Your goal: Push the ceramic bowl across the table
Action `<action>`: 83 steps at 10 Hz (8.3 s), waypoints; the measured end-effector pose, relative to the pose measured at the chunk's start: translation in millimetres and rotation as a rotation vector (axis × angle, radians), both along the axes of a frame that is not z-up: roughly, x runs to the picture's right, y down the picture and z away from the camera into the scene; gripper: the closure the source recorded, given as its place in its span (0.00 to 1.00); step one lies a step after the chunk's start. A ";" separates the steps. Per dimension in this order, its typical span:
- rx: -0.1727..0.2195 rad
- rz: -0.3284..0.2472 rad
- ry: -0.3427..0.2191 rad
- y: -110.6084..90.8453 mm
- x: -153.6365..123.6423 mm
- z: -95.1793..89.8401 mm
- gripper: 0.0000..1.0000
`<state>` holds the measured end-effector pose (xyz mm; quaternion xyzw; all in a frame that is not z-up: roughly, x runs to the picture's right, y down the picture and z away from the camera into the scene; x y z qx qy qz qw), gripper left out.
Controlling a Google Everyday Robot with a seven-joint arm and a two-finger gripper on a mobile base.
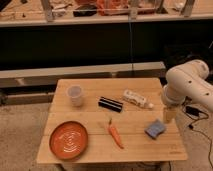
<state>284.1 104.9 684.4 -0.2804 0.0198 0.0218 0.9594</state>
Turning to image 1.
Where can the blue sponge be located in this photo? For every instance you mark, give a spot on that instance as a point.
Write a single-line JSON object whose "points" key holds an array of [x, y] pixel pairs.
{"points": [[155, 129]]}

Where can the wooden table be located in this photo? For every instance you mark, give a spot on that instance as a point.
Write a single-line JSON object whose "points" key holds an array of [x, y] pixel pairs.
{"points": [[115, 113]]}

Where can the beige wooden gripper block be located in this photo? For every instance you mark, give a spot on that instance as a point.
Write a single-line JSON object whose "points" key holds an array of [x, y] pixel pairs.
{"points": [[169, 114]]}

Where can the translucent plastic cup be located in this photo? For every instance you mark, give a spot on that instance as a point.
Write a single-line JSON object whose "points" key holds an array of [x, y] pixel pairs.
{"points": [[75, 94]]}

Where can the white tube bottle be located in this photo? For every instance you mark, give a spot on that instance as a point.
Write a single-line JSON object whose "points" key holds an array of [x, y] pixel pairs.
{"points": [[137, 99]]}

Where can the long metal shelf beam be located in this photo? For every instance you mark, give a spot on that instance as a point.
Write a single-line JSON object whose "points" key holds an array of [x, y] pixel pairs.
{"points": [[49, 76]]}

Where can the orange ceramic bowl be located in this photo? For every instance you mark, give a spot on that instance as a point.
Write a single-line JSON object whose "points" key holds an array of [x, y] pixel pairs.
{"points": [[68, 140]]}

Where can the orange carrot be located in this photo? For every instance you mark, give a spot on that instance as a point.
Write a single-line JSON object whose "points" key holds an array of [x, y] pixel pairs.
{"points": [[114, 133]]}

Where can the orange object on shelf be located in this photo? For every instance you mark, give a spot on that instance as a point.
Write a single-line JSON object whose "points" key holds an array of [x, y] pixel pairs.
{"points": [[112, 7]]}

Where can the black rectangular box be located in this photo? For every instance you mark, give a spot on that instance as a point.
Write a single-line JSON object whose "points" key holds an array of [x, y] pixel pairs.
{"points": [[110, 104]]}

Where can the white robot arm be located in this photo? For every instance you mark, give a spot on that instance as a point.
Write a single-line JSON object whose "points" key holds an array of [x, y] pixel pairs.
{"points": [[186, 80]]}

